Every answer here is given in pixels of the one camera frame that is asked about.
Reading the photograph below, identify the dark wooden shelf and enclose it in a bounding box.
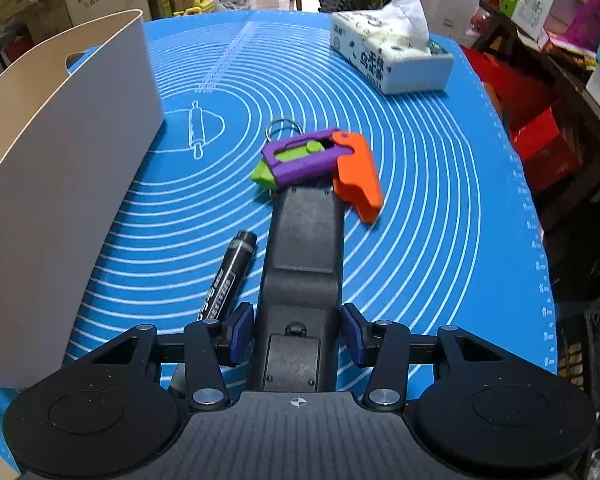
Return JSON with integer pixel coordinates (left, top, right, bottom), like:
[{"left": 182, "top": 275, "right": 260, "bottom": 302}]
[{"left": 472, "top": 0, "right": 600, "bottom": 161}]

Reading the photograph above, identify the blue silicone baking mat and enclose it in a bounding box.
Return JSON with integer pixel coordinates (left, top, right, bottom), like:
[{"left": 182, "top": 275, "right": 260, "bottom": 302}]
[{"left": 0, "top": 9, "right": 562, "bottom": 461}]

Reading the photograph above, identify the orange plastic toy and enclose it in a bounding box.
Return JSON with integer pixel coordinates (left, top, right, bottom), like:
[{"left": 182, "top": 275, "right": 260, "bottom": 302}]
[{"left": 330, "top": 131, "right": 385, "bottom": 224}]

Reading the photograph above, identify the beige plastic storage bin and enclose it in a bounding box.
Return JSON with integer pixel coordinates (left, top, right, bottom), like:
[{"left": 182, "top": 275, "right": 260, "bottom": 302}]
[{"left": 0, "top": 9, "right": 166, "bottom": 391}]

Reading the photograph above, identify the black handheld device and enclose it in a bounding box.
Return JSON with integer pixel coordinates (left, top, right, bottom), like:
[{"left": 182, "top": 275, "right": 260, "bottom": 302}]
[{"left": 252, "top": 186, "right": 343, "bottom": 393}]

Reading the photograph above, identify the pink box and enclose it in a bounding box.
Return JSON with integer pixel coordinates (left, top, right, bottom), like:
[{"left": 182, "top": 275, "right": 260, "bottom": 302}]
[{"left": 550, "top": 0, "right": 600, "bottom": 56}]

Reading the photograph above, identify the black marker pen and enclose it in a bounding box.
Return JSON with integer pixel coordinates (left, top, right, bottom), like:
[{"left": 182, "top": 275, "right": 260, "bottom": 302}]
[{"left": 198, "top": 230, "right": 258, "bottom": 323}]

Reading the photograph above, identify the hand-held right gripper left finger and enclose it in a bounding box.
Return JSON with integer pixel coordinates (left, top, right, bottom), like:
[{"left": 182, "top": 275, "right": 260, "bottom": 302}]
[{"left": 77, "top": 302, "right": 256, "bottom": 408}]

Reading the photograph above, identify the red gift box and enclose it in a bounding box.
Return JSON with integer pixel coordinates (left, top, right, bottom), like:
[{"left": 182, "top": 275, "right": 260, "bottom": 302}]
[{"left": 510, "top": 107, "right": 583, "bottom": 193}]

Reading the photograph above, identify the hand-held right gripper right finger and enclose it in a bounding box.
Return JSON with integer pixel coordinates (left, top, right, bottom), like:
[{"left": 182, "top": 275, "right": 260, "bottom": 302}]
[{"left": 340, "top": 302, "right": 518, "bottom": 408}]

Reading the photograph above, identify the white tissue pack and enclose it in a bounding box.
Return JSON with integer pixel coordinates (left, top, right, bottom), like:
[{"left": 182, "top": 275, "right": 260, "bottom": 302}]
[{"left": 330, "top": 0, "right": 455, "bottom": 96}]

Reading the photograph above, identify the purple green toy knife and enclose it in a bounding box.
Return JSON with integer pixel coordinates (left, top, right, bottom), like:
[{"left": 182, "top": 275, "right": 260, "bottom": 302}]
[{"left": 251, "top": 117, "right": 341, "bottom": 201}]

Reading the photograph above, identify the black plastic crate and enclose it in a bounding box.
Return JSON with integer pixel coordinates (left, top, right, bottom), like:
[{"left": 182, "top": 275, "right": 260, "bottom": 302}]
[{"left": 555, "top": 260, "right": 600, "bottom": 411}]

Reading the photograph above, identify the red bag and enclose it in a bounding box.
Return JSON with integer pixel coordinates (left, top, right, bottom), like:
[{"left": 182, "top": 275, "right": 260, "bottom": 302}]
[{"left": 462, "top": 47, "right": 556, "bottom": 131}]

